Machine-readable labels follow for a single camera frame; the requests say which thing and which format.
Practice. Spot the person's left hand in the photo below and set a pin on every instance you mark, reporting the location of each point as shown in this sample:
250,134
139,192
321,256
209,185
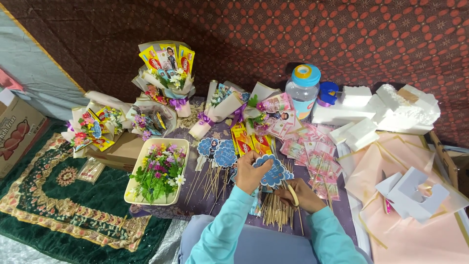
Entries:
249,176

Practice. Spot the person's right hand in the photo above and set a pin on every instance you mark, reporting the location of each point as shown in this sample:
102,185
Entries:
306,200

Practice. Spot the person's left fingers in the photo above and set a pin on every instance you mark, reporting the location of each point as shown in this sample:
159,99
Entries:
261,161

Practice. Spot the person's right fingers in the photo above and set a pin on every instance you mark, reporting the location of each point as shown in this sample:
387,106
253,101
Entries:
285,193

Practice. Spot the blue cloud paper toppers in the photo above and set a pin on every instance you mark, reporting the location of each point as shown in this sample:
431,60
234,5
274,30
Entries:
276,176

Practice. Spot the pile of wooden skewers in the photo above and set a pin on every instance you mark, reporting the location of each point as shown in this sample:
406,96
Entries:
276,214

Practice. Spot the yellow snack packets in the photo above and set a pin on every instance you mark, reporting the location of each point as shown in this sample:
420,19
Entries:
249,141

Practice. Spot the clear plastic packet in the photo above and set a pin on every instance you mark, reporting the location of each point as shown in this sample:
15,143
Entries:
255,203

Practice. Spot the blue cloud topper on skewer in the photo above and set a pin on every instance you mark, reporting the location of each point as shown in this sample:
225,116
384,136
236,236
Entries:
225,157

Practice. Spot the pile of pink banknotes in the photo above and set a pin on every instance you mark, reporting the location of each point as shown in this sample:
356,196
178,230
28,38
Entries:
317,161

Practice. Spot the banknote bouquet with character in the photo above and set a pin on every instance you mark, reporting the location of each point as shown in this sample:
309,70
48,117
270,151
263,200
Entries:
273,113

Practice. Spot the person's lavender lap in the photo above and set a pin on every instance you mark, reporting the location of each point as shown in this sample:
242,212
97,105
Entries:
271,245

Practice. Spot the character topper on skewer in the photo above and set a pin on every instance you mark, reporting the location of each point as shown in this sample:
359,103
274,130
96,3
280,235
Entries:
208,147

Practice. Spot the purple patterned table cloth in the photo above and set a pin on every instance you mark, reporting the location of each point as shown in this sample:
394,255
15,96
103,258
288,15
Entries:
205,203

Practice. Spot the white bouquet purple ribbon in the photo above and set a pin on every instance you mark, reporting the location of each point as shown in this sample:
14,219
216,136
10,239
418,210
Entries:
220,104

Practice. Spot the clear jar blue lid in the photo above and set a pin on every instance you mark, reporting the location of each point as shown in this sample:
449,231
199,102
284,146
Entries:
302,93

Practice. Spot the small white styrofoam block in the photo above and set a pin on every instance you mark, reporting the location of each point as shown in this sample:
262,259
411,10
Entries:
357,134

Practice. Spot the blue tape dispenser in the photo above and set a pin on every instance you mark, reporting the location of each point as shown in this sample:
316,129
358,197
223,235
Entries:
328,93

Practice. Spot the flat white styrofoam block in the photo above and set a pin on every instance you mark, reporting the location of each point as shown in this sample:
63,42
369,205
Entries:
344,108

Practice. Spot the yellow tape roll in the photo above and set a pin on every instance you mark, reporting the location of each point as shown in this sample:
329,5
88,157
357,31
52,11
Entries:
303,71

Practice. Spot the bunch of artificial flowers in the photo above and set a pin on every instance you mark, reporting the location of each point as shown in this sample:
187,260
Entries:
159,170

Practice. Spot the pink cutter knife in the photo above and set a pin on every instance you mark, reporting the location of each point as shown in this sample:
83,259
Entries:
387,206

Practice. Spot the cream rectangular tray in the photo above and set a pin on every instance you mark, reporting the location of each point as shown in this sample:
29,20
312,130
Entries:
157,201

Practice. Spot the clear-wrapped flower bouquet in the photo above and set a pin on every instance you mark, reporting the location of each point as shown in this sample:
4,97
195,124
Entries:
152,119

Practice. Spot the maroon patterned fabric backdrop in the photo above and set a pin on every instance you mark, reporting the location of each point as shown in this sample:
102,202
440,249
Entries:
274,36

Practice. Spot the tall yellow snack bouquet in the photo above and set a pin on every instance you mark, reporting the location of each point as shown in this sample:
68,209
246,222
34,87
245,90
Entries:
168,73

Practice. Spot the white cut paper pieces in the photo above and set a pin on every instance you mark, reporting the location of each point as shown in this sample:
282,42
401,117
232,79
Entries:
414,198

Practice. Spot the pink wrapping paper sheets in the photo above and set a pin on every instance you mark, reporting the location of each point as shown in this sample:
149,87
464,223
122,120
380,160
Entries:
410,238

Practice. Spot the plain brown cardboard box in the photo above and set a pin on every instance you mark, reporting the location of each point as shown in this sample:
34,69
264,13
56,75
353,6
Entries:
121,152

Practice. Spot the large broken styrofoam block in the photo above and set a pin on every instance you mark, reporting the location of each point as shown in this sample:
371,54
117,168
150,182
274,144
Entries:
406,110

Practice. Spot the clear packet of skewers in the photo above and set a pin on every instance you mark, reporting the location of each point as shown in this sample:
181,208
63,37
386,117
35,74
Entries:
91,170

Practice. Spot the cream flower snack bouquet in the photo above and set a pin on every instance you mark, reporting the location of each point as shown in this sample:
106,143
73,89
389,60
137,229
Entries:
89,130

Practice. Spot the green floral prayer rug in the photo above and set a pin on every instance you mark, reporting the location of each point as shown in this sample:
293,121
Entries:
55,205

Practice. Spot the grey blue cloth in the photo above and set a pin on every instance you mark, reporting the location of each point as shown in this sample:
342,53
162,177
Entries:
36,73

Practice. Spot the printed snack carton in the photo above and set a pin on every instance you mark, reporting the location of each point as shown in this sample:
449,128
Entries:
18,135

